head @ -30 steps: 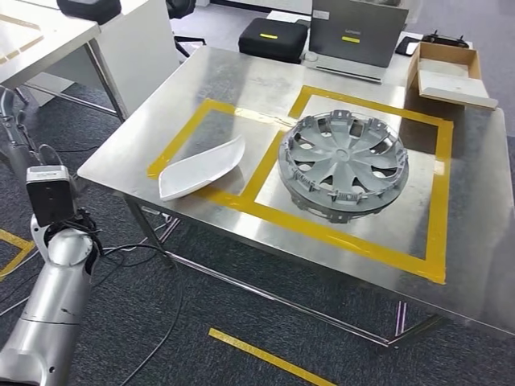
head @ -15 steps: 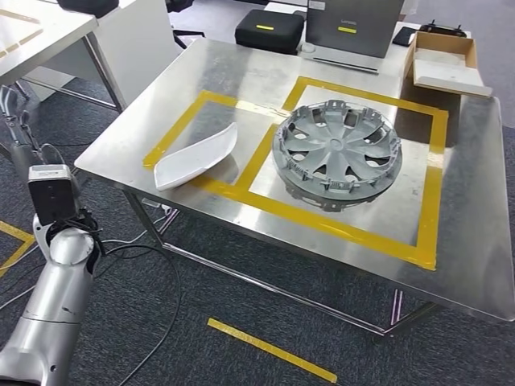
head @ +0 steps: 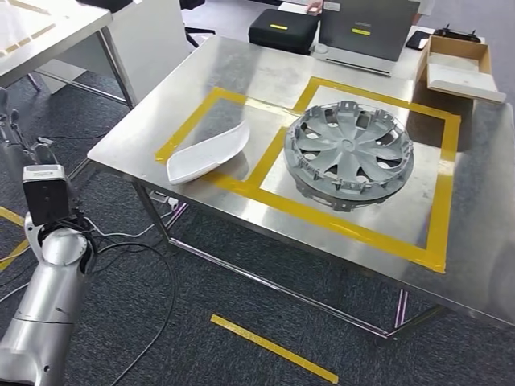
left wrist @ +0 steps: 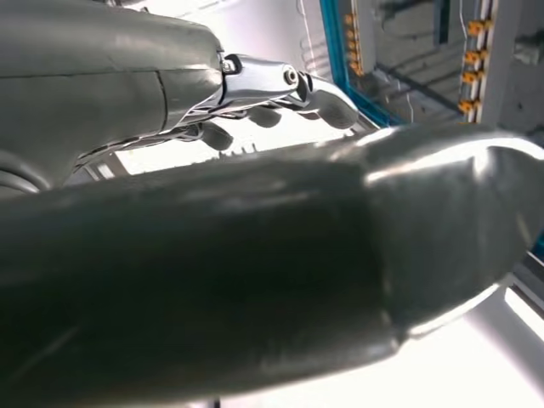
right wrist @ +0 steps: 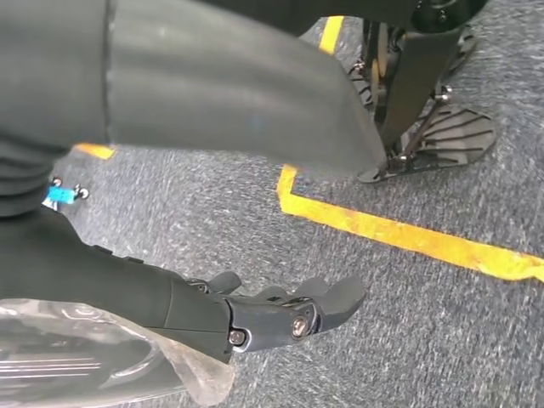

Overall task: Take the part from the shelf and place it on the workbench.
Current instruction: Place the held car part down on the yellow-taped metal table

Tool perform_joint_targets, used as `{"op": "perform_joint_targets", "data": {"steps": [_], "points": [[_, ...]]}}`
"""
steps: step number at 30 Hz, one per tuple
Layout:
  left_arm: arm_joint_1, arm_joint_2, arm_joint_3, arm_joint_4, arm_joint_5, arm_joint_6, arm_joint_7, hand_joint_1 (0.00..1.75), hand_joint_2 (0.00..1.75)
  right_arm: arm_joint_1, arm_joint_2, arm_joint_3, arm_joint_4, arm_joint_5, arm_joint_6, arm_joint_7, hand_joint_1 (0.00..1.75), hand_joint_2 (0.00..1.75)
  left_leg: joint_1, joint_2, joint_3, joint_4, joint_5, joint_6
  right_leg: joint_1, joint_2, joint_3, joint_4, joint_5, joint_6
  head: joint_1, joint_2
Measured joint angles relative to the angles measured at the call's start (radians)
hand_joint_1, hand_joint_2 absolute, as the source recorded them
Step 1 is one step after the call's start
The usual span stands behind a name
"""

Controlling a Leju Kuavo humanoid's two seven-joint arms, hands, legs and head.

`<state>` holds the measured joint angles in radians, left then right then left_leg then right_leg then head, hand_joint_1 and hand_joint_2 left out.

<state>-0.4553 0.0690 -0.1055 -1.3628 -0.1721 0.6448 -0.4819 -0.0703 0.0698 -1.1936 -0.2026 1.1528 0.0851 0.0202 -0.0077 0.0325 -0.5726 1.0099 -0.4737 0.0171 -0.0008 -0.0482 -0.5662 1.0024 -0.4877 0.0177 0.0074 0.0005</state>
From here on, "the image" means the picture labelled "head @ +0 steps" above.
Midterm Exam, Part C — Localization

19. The white top steel table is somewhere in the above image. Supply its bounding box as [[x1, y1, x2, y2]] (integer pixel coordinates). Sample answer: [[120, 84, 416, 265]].
[[0, 0, 138, 110]]

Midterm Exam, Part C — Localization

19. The white foam slab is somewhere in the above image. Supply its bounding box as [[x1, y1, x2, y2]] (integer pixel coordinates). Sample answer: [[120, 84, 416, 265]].
[[427, 53, 507, 105]]

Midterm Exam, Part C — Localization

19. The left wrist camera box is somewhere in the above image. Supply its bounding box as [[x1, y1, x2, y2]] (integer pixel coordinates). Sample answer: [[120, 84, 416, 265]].
[[22, 163, 72, 228]]

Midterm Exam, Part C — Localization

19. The open cardboard box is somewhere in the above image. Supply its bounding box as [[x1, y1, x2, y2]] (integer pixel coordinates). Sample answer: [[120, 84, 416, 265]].
[[415, 35, 494, 102]]

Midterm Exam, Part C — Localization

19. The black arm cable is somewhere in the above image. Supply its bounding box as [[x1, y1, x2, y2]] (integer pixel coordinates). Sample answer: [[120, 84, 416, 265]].
[[68, 212, 178, 386]]

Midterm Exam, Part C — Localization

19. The black zip case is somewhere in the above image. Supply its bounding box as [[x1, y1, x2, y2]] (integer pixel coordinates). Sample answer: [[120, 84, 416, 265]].
[[248, 8, 321, 56]]

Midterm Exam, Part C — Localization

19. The large yellow table tape rectangle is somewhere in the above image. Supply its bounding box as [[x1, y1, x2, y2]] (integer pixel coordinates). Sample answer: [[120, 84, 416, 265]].
[[209, 76, 462, 275]]

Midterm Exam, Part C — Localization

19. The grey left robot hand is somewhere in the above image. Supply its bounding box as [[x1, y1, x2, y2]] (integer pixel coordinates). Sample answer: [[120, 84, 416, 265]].
[[0, 86, 62, 168]]

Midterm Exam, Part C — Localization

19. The steel frame table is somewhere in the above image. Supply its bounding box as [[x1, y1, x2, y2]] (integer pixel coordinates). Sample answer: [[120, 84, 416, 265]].
[[87, 25, 515, 342]]

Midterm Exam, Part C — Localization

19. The white curved plastic part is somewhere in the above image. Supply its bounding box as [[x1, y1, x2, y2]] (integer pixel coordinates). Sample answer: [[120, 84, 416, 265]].
[[166, 119, 251, 186]]

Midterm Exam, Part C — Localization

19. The black office chair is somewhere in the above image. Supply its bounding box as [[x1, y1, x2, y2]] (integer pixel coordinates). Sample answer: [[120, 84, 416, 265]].
[[178, 0, 217, 50]]

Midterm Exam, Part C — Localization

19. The white cabinet panel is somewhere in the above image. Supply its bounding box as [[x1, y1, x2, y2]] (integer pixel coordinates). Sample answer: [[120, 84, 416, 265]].
[[35, 0, 193, 105]]

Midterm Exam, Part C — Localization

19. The grey wheel hubcap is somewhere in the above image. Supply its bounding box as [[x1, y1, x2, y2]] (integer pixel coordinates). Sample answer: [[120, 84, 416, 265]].
[[283, 100, 415, 213]]

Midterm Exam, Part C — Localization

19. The black remote controller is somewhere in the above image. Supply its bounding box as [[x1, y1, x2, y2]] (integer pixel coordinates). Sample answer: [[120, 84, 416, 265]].
[[433, 23, 483, 44]]

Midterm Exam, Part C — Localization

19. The dark grey flat panel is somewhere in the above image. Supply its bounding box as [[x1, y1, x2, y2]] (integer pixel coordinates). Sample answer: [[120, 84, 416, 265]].
[[312, 0, 421, 76]]

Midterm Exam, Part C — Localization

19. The white power strip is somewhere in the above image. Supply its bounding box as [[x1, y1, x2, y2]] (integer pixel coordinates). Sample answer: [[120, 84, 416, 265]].
[[150, 190, 180, 212]]

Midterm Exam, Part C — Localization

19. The black phone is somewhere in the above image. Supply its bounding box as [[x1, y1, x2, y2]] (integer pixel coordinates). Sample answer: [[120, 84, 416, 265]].
[[405, 29, 432, 52]]

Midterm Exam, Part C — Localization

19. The small yellow table tape rectangle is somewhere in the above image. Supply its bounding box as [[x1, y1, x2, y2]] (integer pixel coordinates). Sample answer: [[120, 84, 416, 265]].
[[154, 86, 301, 187]]

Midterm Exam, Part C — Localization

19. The yellow floor tape strip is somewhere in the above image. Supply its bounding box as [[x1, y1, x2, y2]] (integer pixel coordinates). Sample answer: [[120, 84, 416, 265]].
[[209, 314, 340, 386]]

